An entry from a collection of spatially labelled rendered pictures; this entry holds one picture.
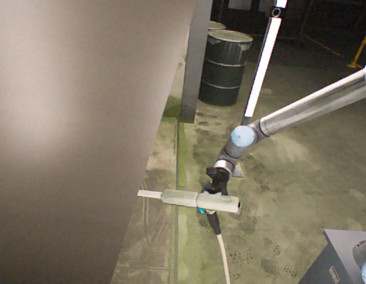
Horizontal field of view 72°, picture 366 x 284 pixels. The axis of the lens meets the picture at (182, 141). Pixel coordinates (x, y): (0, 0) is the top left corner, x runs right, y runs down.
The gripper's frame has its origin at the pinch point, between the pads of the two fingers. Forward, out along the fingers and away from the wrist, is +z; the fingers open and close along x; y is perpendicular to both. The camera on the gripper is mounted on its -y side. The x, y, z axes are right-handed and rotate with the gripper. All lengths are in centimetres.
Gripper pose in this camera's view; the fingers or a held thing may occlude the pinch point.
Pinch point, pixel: (207, 208)
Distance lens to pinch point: 97.0
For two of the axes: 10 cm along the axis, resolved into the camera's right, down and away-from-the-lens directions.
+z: -3.6, 6.0, -7.1
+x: -8.9, -0.1, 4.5
